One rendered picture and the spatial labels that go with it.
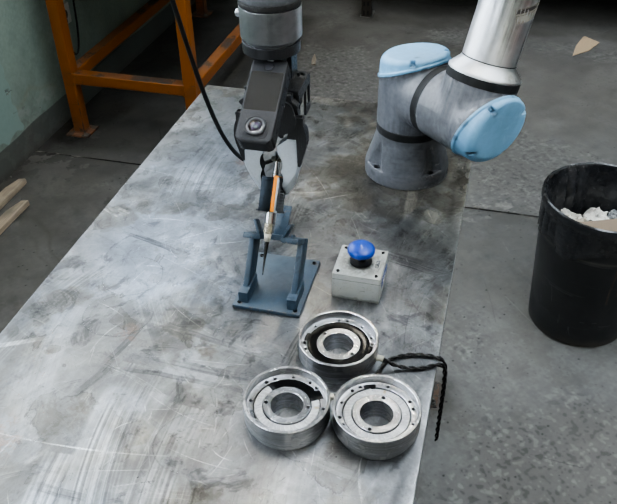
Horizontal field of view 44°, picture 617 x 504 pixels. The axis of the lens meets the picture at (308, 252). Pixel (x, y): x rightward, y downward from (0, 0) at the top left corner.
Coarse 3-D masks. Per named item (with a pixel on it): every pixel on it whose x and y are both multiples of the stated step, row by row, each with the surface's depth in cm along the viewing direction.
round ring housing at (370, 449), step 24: (360, 384) 93; (384, 384) 93; (336, 408) 90; (360, 408) 90; (384, 408) 92; (408, 408) 91; (336, 432) 89; (384, 432) 88; (408, 432) 86; (360, 456) 88; (384, 456) 87
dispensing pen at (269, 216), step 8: (272, 160) 102; (280, 160) 101; (264, 176) 100; (272, 176) 102; (264, 184) 100; (272, 184) 100; (264, 192) 100; (264, 200) 100; (264, 208) 100; (272, 216) 102; (264, 224) 102; (272, 224) 102; (264, 232) 102; (272, 232) 103; (264, 240) 102; (264, 248) 103; (264, 256) 103; (264, 264) 103
